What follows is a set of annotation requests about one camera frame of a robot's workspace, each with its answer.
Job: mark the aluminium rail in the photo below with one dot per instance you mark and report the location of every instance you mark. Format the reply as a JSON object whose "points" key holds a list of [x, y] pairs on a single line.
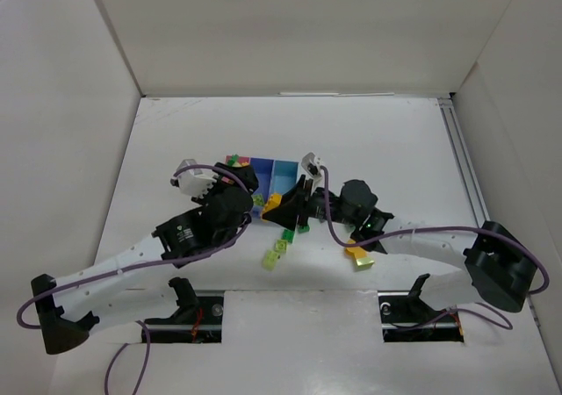
{"points": [[463, 160]]}

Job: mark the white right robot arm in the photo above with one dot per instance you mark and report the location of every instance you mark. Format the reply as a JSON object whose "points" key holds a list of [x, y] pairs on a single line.
{"points": [[490, 264]]}

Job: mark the orange round lego piece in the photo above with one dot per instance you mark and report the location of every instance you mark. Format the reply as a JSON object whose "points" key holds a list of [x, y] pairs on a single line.
{"points": [[355, 252]]}

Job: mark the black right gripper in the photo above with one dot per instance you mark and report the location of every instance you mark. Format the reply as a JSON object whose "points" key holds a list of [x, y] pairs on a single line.
{"points": [[302, 202]]}

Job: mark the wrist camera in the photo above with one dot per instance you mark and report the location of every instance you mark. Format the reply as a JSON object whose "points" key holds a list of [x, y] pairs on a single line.
{"points": [[189, 180], [311, 164]]}

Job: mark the pale green lego block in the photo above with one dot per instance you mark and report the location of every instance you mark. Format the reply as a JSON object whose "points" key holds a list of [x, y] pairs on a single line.
{"points": [[258, 200]]}

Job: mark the lime sloped lego piece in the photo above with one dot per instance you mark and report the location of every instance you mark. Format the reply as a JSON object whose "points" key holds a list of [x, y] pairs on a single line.
{"points": [[364, 263]]}

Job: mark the yellow rectangular lego brick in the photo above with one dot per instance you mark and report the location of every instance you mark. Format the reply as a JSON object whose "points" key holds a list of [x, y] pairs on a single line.
{"points": [[273, 202]]}

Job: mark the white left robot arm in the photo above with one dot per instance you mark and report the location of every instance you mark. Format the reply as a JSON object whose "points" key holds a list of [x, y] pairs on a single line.
{"points": [[144, 281]]}

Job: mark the light blue plastic bin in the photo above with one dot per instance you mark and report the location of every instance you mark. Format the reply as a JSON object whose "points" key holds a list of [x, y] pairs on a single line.
{"points": [[284, 176]]}

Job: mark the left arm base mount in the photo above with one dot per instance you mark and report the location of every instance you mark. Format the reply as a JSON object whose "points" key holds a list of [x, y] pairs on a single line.
{"points": [[196, 319]]}

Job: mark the lime green lego brick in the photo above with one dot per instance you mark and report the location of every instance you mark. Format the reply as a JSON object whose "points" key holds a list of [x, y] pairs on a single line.
{"points": [[281, 246]]}

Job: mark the green lego plate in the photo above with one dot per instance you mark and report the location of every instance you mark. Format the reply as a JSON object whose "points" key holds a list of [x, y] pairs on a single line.
{"points": [[231, 160]]}

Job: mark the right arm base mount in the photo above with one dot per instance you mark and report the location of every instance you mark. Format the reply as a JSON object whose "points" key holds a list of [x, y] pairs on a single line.
{"points": [[406, 318]]}

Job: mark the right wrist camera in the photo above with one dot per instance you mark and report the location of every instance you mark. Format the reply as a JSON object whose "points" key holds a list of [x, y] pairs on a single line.
{"points": [[311, 164]]}

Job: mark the pink plastic bin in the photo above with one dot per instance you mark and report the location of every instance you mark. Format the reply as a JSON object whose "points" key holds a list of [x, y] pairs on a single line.
{"points": [[243, 161]]}

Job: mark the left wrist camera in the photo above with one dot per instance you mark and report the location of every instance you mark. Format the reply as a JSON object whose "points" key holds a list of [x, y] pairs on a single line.
{"points": [[189, 180]]}

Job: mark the pale green lego piece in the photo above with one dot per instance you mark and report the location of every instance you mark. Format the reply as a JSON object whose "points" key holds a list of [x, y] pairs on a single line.
{"points": [[270, 259]]}

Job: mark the small green lego brick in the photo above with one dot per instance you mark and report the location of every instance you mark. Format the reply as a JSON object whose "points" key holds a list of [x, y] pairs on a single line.
{"points": [[288, 236]]}

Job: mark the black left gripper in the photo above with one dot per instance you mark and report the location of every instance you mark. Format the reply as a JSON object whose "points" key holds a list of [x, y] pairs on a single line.
{"points": [[240, 174]]}

